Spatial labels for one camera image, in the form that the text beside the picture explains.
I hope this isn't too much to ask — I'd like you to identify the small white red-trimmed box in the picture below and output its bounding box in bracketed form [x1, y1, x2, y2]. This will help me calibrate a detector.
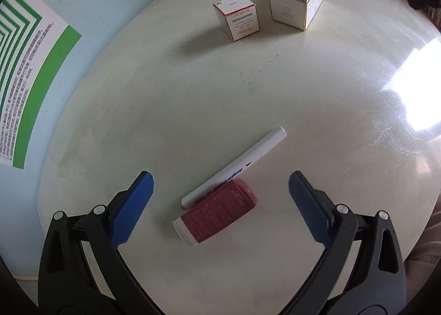
[213, 0, 260, 42]

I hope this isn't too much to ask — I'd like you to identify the green spiral calibration poster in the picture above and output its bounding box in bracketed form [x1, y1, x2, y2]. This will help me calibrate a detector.
[0, 0, 82, 169]

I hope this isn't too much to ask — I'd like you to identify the small maroon box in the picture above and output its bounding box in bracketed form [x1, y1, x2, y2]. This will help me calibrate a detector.
[173, 178, 258, 246]

